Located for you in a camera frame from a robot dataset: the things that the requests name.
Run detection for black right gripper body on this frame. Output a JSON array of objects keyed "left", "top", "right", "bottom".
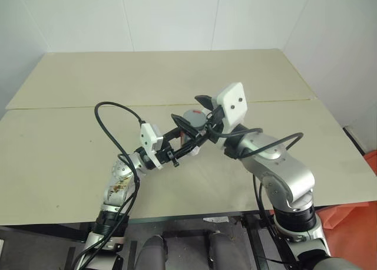
[{"left": 202, "top": 104, "right": 228, "bottom": 144}]

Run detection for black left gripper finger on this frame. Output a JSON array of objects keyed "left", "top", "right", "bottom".
[
  {"left": 173, "top": 139, "right": 203, "bottom": 161},
  {"left": 161, "top": 127, "right": 183, "bottom": 144}
]

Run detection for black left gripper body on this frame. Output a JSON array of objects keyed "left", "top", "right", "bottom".
[{"left": 155, "top": 137, "right": 181, "bottom": 168}]

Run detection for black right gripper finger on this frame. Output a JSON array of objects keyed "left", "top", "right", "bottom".
[
  {"left": 194, "top": 95, "right": 219, "bottom": 111},
  {"left": 171, "top": 113, "right": 204, "bottom": 140}
]

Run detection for clear jar with red label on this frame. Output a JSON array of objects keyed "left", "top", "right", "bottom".
[{"left": 178, "top": 128, "right": 201, "bottom": 157}]

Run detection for gray round jar lid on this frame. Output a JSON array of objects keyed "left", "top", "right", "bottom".
[{"left": 182, "top": 109, "right": 208, "bottom": 130}]

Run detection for small white paper tag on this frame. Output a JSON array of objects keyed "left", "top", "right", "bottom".
[{"left": 203, "top": 216, "right": 230, "bottom": 224}]

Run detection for dark rounded shape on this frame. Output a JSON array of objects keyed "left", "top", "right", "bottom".
[
  {"left": 137, "top": 234, "right": 169, "bottom": 270},
  {"left": 207, "top": 231, "right": 237, "bottom": 270}
]

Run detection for orange red plastic sheet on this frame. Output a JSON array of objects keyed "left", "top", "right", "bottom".
[{"left": 319, "top": 151, "right": 377, "bottom": 270}]

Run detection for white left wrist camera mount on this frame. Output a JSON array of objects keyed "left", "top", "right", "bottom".
[{"left": 140, "top": 123, "right": 164, "bottom": 171}]

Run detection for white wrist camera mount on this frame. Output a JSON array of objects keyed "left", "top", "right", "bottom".
[
  {"left": 140, "top": 123, "right": 164, "bottom": 171},
  {"left": 216, "top": 81, "right": 249, "bottom": 127}
]

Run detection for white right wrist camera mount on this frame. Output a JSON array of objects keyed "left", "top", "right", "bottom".
[{"left": 216, "top": 81, "right": 249, "bottom": 127}]

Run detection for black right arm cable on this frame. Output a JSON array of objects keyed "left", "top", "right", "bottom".
[{"left": 204, "top": 113, "right": 305, "bottom": 266}]

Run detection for black metal table frame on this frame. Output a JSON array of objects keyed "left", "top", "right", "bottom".
[{"left": 0, "top": 212, "right": 298, "bottom": 270}]

